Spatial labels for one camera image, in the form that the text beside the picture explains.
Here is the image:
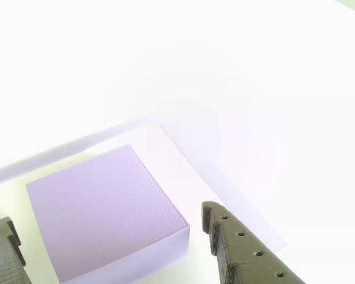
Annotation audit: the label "large purple block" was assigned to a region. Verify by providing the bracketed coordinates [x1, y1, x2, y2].
[25, 144, 191, 284]

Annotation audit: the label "purple square frame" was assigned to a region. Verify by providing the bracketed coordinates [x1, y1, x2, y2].
[0, 117, 288, 254]

